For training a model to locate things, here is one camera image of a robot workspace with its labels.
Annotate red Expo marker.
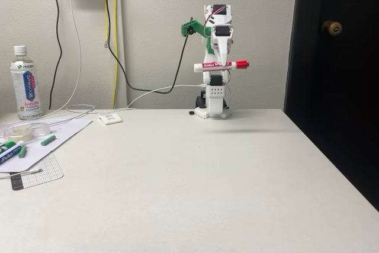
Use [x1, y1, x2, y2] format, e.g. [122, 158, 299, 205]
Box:
[194, 59, 250, 73]

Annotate white printed plastic part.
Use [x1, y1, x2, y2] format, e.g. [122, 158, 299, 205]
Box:
[97, 111, 123, 125]

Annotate clear petri dish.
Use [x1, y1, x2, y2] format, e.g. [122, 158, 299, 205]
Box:
[2, 121, 51, 142]

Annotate grid pattern card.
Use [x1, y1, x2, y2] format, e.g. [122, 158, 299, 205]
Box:
[9, 152, 65, 191]

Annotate jasmine tea bottle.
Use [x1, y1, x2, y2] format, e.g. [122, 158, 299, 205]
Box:
[9, 44, 44, 121]

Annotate green mounted camera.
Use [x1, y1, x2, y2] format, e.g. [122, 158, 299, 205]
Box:
[181, 19, 205, 37]

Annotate white USB cable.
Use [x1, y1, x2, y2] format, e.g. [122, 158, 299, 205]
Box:
[65, 84, 205, 122]

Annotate thick yellow cable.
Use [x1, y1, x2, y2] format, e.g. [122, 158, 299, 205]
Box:
[111, 0, 119, 109]

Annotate white paper sheet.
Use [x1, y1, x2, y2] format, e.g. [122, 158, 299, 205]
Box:
[0, 116, 94, 174]

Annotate green Expo marker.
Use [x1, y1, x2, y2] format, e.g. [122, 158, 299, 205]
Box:
[0, 140, 17, 153]

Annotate brass door knob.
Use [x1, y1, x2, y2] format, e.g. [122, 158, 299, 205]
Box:
[322, 20, 343, 37]

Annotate black camera cable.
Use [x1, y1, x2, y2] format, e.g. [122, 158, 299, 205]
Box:
[102, 0, 195, 94]

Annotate thin metal probe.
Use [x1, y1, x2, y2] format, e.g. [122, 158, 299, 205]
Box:
[0, 169, 44, 180]

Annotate blue Expo marker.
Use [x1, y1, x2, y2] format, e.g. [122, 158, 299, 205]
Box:
[0, 140, 27, 165]

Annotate dark door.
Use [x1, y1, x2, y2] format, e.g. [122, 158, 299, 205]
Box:
[283, 0, 379, 211]

